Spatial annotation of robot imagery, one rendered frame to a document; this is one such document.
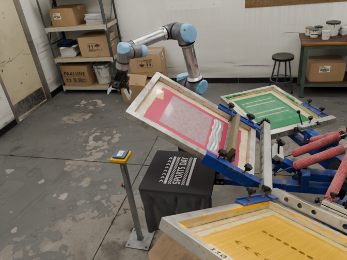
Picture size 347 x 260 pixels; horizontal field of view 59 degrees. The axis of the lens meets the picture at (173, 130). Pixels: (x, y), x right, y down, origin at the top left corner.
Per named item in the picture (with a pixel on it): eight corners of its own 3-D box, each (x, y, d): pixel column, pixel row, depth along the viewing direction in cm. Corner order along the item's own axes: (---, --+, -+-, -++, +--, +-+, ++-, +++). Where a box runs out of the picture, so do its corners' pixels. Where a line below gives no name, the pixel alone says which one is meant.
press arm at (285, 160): (266, 160, 187) (271, 155, 184) (266, 155, 192) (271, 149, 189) (290, 174, 188) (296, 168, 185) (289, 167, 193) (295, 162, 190)
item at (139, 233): (125, 247, 277) (101, 162, 228) (133, 228, 295) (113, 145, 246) (147, 250, 271) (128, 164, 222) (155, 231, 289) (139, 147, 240)
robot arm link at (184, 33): (196, 86, 242) (180, 19, 209) (210, 91, 232) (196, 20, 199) (186, 94, 237) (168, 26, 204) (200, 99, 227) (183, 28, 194)
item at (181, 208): (149, 233, 221) (140, 189, 199) (151, 229, 223) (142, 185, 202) (213, 242, 209) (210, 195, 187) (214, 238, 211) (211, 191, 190)
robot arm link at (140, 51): (137, 42, 192) (123, 44, 185) (148, 45, 184) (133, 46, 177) (138, 55, 195) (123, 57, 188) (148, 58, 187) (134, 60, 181)
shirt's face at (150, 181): (138, 189, 200) (138, 188, 200) (157, 150, 236) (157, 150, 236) (211, 195, 188) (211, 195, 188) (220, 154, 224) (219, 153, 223)
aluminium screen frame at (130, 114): (123, 116, 164) (125, 111, 161) (155, 76, 212) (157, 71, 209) (249, 186, 167) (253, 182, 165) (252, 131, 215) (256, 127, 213)
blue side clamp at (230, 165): (200, 162, 166) (206, 153, 162) (201, 157, 170) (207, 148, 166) (248, 189, 167) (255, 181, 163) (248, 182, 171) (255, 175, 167)
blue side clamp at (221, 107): (214, 113, 211) (219, 106, 207) (215, 110, 215) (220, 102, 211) (251, 134, 213) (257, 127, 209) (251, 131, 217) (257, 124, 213)
